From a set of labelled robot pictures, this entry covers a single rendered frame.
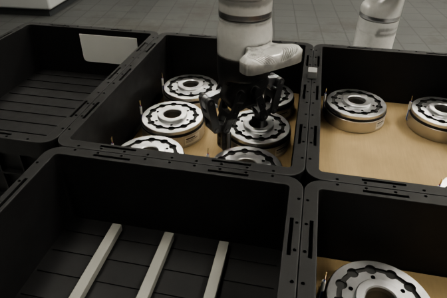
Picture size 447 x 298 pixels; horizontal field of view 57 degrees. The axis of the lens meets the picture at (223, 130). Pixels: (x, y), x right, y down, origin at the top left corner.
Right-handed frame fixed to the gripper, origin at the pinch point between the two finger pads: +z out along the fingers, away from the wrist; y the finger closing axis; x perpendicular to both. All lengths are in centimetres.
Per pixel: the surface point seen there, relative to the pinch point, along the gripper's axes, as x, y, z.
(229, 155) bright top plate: 4.2, 5.1, -0.9
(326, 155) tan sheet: 8.9, -10.0, 2.3
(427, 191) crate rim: 28.0, -3.7, -7.8
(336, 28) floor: -197, -238, 85
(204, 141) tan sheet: -4.7, 4.0, 2.3
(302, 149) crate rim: 15.5, 2.2, -7.8
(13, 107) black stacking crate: -33.7, 28.5, 2.4
